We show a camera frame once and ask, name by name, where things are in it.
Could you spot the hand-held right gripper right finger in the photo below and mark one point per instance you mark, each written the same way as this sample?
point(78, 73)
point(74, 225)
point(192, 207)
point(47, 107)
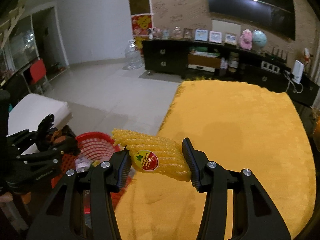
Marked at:
point(190, 166)

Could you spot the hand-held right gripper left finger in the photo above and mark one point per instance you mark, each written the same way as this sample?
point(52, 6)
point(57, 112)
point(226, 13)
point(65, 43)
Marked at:
point(123, 171)

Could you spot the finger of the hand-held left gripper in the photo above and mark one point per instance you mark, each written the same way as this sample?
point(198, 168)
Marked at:
point(21, 141)
point(67, 148)

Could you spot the yellow foam fruit net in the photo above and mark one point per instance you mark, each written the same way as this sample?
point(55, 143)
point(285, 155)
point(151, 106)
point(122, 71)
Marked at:
point(165, 155)

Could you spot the red plastic mesh basket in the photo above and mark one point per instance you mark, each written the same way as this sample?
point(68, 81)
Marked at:
point(95, 142)

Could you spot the black and orange wrapper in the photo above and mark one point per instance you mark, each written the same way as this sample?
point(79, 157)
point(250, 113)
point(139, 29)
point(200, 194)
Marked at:
point(46, 127)

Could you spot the white cushioned seat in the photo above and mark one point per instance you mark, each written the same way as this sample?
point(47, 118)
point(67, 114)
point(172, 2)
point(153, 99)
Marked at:
point(37, 110)

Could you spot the black chair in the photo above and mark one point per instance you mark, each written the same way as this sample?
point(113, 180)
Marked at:
point(17, 85)

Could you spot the yellow patterned tablecloth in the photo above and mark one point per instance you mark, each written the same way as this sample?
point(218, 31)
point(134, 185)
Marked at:
point(237, 117)

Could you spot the red chair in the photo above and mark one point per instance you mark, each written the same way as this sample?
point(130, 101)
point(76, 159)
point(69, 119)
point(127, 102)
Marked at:
point(37, 71)

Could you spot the floor toys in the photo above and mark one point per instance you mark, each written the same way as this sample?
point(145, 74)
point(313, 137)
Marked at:
point(58, 68)

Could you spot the silver media player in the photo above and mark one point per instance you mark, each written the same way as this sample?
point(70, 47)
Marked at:
point(200, 67)

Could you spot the wooden box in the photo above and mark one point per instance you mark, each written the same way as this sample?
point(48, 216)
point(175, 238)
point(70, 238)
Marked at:
point(203, 60)

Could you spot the small pink bottles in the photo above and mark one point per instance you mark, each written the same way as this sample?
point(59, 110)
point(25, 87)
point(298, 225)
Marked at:
point(223, 63)

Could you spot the black television cabinet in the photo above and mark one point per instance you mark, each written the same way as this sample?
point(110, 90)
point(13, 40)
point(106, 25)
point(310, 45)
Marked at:
point(162, 57)

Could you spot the stacked jars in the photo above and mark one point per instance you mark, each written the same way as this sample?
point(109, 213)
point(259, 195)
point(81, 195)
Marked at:
point(233, 62)

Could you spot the large clear water jug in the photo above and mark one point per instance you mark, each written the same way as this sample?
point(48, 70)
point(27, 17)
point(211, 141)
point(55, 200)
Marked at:
point(133, 57)

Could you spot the green folded items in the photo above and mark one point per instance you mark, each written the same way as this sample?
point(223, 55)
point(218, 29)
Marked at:
point(205, 51)

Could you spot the wooden lattice shelf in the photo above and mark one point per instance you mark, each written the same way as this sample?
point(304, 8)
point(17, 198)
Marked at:
point(12, 17)

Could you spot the glass dome ornament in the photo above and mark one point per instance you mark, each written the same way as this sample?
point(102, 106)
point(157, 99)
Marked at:
point(177, 33)

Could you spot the small toy figures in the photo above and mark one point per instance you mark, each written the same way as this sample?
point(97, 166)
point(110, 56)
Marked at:
point(154, 33)

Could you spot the black router with antennas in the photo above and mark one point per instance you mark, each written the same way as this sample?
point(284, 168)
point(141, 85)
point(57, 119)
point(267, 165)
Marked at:
point(275, 57)

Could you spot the pink plush toy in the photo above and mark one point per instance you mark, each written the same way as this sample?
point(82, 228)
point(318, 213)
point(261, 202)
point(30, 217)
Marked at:
point(246, 39)

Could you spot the white upright device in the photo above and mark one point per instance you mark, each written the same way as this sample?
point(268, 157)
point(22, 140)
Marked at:
point(298, 71)

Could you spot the light blue globe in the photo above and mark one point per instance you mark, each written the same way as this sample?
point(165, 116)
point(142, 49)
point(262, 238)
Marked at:
point(259, 39)

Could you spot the white board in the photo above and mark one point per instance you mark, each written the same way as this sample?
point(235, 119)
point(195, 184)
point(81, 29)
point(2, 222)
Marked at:
point(226, 25)

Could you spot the red and white figurine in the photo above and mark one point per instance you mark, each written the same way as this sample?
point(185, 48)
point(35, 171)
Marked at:
point(306, 57)

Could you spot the white switch panel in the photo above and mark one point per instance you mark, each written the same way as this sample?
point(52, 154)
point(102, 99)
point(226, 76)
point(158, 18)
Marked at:
point(270, 66)

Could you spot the white picture frame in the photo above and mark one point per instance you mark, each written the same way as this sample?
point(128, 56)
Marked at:
point(215, 36)

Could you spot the dark picture frame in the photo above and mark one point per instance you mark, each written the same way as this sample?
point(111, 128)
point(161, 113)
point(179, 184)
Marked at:
point(188, 33)

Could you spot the picture frame with blue print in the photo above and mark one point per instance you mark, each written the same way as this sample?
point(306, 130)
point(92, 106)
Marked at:
point(230, 38)

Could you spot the red festive wall hanging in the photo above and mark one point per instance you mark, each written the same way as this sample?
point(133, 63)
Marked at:
point(141, 25)

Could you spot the black wall television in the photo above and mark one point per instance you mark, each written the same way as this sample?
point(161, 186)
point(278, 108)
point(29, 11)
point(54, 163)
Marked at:
point(250, 5)

